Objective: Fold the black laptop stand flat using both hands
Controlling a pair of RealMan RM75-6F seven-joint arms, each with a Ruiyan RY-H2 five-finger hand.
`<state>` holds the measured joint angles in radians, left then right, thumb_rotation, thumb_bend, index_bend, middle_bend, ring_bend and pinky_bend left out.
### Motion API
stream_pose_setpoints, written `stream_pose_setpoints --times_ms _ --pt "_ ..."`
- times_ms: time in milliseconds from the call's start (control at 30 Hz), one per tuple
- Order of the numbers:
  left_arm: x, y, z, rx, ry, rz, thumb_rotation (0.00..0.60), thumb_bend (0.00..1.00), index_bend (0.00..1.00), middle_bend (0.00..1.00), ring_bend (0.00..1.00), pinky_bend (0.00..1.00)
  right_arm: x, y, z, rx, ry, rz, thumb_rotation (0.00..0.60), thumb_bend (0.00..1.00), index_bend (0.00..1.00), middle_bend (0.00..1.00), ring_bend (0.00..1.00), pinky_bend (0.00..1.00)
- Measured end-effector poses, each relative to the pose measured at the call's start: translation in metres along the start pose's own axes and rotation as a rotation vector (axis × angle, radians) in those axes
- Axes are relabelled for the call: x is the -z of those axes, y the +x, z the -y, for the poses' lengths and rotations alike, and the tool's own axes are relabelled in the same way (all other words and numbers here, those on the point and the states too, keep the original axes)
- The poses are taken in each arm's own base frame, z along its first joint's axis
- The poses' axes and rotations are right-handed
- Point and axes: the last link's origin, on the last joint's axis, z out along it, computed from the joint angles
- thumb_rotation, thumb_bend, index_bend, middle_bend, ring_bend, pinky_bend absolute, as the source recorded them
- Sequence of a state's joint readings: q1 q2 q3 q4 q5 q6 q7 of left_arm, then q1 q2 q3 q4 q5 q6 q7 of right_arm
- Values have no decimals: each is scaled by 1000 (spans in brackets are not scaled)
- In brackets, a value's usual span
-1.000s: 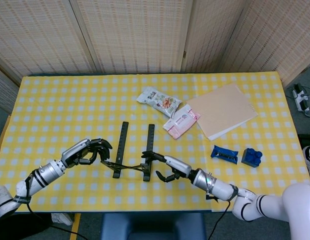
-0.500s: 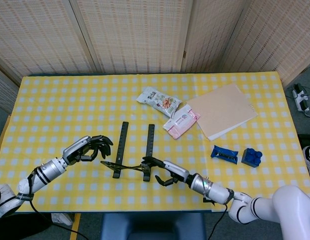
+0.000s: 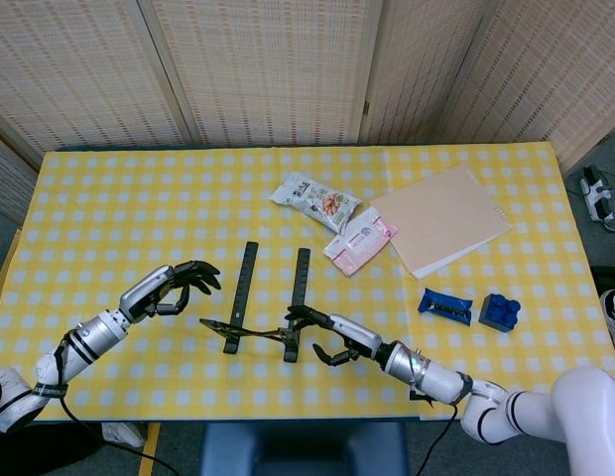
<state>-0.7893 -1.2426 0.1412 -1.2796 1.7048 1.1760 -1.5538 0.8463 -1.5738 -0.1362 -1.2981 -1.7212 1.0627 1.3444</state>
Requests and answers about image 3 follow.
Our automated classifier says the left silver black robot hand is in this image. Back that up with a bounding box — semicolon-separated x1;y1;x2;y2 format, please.
117;259;223;321

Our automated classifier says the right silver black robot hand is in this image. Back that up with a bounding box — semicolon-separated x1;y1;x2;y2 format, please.
286;304;384;368

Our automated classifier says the black folding stand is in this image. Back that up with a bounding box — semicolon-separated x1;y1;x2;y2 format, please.
198;240;313;364

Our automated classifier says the yellow white checkered tablecloth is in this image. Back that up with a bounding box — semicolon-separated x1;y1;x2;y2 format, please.
0;142;615;422

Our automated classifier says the blue snack wrapper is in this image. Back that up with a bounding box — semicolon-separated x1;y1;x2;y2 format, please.
417;287;474;327

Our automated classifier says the pink wet wipes pack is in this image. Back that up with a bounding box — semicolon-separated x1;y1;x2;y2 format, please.
321;206;400;277

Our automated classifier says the beige cover paper notebook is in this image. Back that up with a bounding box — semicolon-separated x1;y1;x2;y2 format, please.
369;165;514;282

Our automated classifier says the blue building block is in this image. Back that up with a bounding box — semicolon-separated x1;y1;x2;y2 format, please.
478;293;522;331

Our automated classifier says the white nut snack bag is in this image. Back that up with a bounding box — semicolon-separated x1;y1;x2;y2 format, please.
269;172;362;235

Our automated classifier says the white crumpled floor item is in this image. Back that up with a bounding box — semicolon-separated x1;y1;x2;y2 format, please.
99;421;146;450

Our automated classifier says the yellow floor tape strip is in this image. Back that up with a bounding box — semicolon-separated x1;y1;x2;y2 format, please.
138;421;163;476

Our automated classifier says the woven folding screen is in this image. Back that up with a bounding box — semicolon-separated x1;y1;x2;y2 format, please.
0;0;615;227

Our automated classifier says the white power strip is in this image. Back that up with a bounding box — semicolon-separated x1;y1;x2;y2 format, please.
578;167;615;223

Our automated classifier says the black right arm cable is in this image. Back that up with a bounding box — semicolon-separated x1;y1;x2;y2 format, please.
409;389;462;476

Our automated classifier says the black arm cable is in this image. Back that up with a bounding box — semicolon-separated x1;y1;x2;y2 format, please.
52;332;202;476
409;389;462;476

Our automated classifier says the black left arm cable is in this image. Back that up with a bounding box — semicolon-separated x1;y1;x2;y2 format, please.
52;332;202;476

